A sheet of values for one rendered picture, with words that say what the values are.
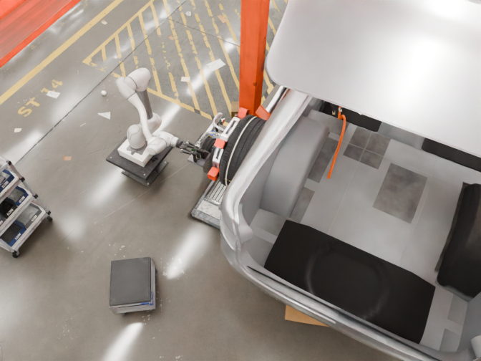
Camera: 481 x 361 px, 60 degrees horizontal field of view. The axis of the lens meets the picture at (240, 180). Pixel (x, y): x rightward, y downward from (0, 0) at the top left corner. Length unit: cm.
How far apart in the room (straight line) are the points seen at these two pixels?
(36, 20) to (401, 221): 274
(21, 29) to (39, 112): 416
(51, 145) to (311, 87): 412
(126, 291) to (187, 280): 62
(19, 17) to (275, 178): 212
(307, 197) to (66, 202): 255
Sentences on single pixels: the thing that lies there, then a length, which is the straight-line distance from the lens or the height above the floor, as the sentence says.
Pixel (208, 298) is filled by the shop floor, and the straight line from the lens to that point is 396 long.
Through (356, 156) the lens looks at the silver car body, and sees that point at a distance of 352.
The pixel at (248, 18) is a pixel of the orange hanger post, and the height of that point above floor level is 186.
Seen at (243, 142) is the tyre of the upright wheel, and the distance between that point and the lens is 332.
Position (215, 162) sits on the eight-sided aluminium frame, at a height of 96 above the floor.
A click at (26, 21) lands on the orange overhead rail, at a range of 145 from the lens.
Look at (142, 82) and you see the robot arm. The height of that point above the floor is 117.
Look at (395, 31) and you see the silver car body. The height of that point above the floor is 296.
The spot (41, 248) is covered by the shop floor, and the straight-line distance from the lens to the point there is 451.
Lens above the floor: 379
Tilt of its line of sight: 58 degrees down
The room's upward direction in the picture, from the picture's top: 2 degrees clockwise
